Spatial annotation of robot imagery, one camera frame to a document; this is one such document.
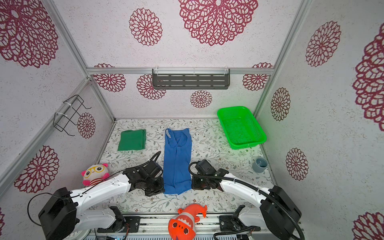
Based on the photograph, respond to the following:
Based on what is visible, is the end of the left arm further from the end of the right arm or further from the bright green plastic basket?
the bright green plastic basket

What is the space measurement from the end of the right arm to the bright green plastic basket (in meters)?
0.41

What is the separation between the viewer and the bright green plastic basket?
3.46ft

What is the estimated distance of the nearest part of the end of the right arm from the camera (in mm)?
595
